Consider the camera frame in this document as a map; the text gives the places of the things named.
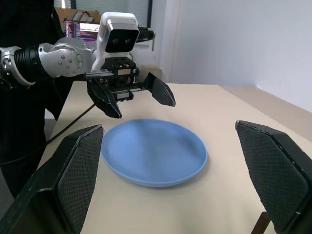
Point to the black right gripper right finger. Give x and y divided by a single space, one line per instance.
275 170

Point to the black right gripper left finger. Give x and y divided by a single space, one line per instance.
61 185

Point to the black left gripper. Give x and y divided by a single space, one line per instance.
119 64

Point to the brown wooden leg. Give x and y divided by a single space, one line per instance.
262 224

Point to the blue round plate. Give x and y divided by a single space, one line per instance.
151 151

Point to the computer monitor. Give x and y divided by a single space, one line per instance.
83 30

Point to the brown cardboard box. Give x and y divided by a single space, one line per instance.
63 13

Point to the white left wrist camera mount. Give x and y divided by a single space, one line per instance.
117 19

